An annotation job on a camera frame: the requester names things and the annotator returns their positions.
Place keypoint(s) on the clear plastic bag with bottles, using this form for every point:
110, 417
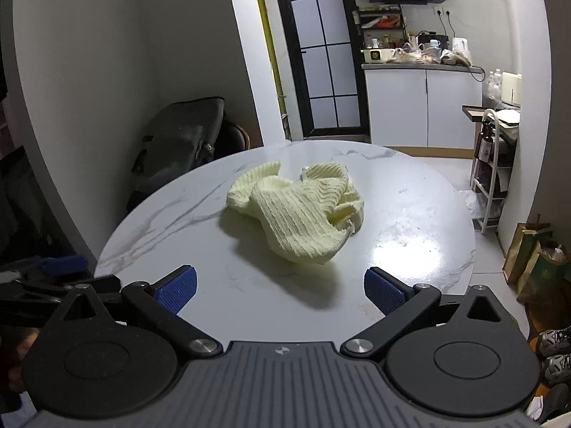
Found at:
493, 87

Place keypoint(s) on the grey backpack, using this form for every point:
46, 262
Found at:
178, 142

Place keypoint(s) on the wooden tray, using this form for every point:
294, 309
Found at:
473, 111

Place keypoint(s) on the clear plastic bag of food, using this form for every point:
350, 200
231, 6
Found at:
415, 55

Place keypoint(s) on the yellow pipe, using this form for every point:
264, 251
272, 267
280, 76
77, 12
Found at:
267, 31

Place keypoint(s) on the brown crumpled bag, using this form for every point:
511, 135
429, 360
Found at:
457, 58

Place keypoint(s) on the white mug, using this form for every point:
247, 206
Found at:
435, 44

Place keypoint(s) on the white wall socket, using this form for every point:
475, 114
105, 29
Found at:
442, 11

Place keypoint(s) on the black spice rack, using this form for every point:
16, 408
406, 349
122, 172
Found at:
379, 22

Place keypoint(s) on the black chair with wooden frame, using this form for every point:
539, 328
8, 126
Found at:
232, 140

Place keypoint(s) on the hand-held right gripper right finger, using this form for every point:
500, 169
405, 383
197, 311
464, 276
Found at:
383, 292

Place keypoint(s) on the black framed glass door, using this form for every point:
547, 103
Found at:
330, 71

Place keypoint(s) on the white rolling cart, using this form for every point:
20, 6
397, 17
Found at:
495, 151

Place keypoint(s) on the white plastic bag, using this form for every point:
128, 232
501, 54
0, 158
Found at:
470, 205

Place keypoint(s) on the white cooking pot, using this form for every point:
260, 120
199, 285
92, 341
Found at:
377, 55

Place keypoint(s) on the pale yellow towel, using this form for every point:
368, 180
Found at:
294, 214

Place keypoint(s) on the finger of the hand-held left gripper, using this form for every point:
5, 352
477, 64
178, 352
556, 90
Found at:
64, 266
105, 284

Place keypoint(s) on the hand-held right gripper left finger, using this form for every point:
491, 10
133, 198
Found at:
178, 287

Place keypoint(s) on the green paper bag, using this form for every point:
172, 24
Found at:
544, 276

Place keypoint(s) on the white electric kettle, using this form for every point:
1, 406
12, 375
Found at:
460, 45

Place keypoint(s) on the cream countertop appliance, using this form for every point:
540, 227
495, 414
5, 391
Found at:
511, 87

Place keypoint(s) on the dark glass bottle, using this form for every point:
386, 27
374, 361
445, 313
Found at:
484, 147

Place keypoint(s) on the grey sneaker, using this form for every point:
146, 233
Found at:
557, 368
555, 341

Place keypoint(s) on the white kitchen cabinet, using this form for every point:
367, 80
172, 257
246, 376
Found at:
397, 107

